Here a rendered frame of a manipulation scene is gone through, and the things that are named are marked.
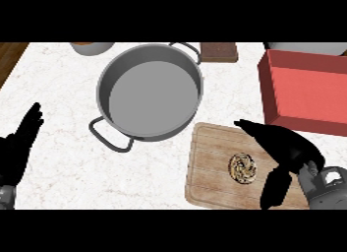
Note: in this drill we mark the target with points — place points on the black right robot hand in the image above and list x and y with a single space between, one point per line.
287 144

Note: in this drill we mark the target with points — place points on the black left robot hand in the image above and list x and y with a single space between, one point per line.
17 147

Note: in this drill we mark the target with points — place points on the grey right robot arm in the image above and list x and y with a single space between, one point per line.
329 190

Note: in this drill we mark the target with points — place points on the wooden cutting board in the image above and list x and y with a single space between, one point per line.
215 167

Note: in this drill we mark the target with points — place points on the grey metal pot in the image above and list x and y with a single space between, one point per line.
150 93

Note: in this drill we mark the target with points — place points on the red open box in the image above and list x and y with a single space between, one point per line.
311 92

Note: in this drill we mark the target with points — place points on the brown square block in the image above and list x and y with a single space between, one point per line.
219 51

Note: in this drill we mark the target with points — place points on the grey cup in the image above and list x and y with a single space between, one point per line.
91 48

